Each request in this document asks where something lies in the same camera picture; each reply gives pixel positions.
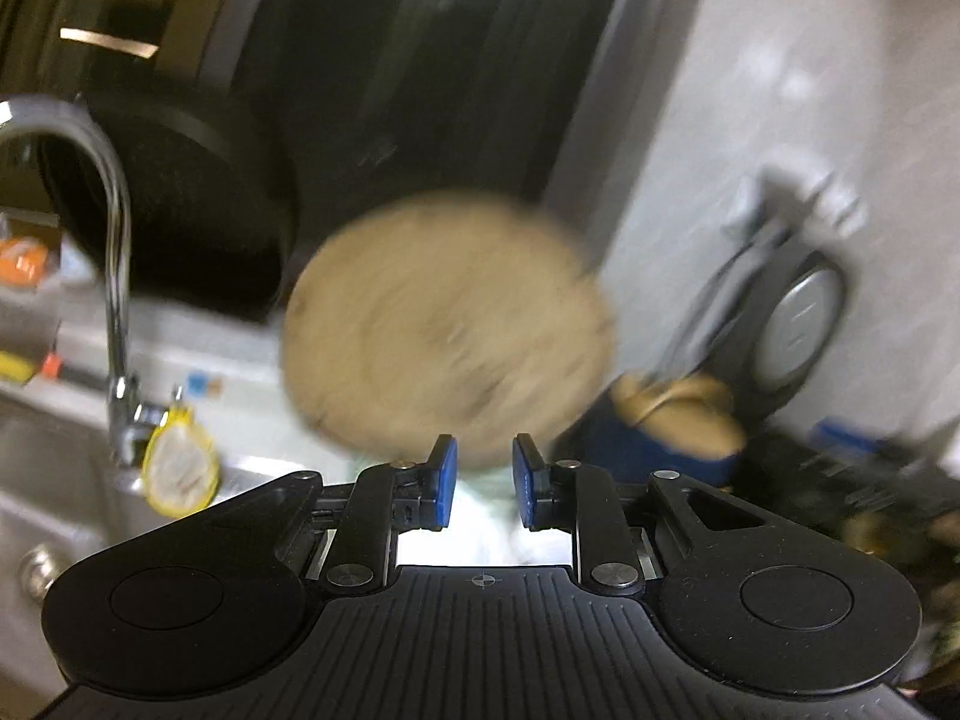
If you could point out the stainless steel sink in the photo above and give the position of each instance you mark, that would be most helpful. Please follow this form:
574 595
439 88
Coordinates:
62 500

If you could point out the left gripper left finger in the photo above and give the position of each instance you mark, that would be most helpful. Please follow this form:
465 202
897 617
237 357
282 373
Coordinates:
384 502

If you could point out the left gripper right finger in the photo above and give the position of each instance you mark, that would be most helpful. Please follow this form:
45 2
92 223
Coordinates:
583 502

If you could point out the yellow rimmed mesh strainer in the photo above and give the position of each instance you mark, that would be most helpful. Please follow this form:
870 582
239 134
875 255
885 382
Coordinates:
180 471

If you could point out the orange package on sill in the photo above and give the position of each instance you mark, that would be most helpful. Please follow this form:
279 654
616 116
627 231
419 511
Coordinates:
23 263

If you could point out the black silver appliance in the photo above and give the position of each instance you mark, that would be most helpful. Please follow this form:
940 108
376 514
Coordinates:
777 327

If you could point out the dark blue rice cooker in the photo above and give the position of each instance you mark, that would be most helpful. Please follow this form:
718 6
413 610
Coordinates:
637 427

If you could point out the black colander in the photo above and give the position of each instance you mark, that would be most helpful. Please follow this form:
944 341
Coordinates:
212 197

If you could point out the round wooden cutting board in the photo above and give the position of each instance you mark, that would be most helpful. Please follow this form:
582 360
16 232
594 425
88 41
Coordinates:
460 313

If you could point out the chrome kitchen faucet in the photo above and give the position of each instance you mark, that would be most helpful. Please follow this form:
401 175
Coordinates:
130 419

